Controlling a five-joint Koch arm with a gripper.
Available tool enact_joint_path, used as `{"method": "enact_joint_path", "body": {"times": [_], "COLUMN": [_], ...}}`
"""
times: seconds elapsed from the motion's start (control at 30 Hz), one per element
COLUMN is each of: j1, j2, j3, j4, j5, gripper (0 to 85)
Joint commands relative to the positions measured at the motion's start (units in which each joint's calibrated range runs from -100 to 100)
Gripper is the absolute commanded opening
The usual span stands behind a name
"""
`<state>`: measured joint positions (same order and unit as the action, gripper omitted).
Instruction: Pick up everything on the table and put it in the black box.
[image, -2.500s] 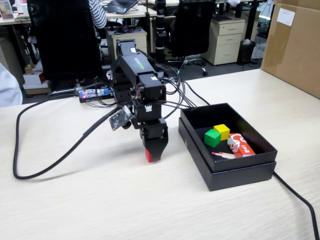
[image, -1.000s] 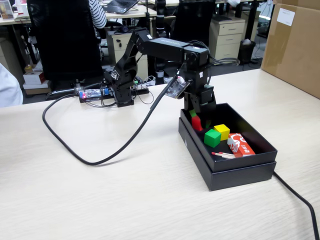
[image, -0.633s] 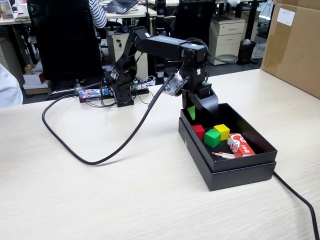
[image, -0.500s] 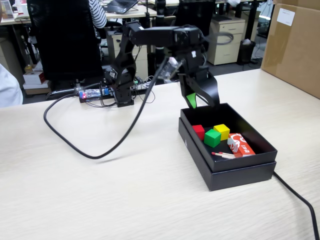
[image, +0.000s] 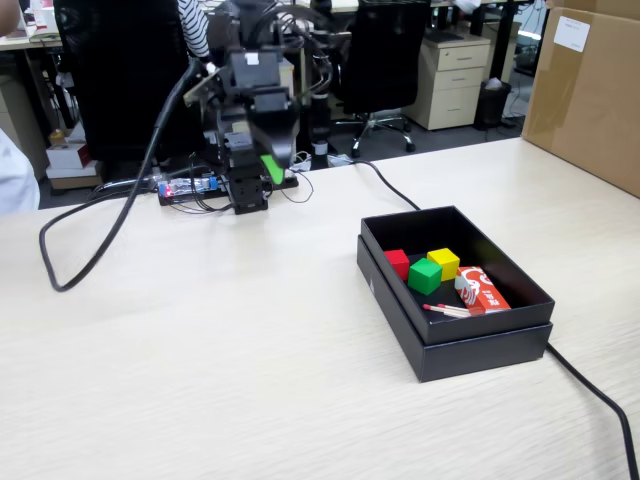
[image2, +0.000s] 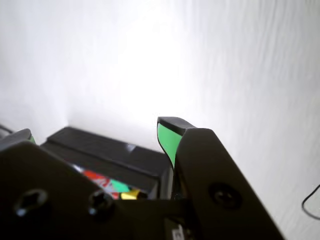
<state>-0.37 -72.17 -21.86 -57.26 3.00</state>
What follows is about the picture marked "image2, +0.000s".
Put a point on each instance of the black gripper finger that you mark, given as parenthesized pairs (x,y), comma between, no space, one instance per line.
(50,195)
(212,175)

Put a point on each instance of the black open box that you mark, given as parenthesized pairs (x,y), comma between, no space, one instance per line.
(87,138)

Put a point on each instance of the orange white matchbox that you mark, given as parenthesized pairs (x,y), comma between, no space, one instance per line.
(95,177)

